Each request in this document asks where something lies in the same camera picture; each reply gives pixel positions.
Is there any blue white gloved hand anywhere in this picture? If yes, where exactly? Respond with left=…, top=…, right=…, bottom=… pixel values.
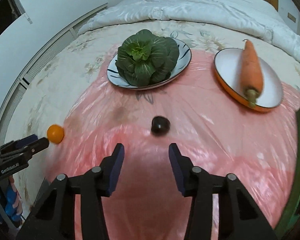
left=0, top=176, right=23, bottom=224

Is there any green leafy vegetable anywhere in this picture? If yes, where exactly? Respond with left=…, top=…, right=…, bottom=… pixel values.
left=115, top=29, right=179, bottom=87

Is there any white patterned oval plate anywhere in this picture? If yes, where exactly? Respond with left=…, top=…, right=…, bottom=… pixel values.
left=107, top=37, right=192, bottom=90

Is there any orange rimmed white plate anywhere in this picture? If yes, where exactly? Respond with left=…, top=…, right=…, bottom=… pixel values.
left=213, top=48, right=283, bottom=112

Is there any small orange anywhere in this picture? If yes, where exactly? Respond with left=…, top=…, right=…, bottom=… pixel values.
left=46, top=124, right=64, bottom=144

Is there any pink plastic sheet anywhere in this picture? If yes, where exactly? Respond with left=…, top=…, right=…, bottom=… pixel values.
left=46, top=50, right=300, bottom=239

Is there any dark purple plum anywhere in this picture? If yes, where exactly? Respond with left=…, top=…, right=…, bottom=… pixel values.
left=151, top=116, right=171, bottom=136

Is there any white folded duvet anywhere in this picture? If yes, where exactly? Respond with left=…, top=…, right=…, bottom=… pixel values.
left=78, top=0, right=300, bottom=62

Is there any floral bed sheet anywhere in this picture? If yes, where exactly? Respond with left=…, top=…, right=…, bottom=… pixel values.
left=5, top=21, right=300, bottom=217

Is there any orange carrot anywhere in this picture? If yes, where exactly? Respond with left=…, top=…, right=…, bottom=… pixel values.
left=239, top=40, right=264, bottom=108

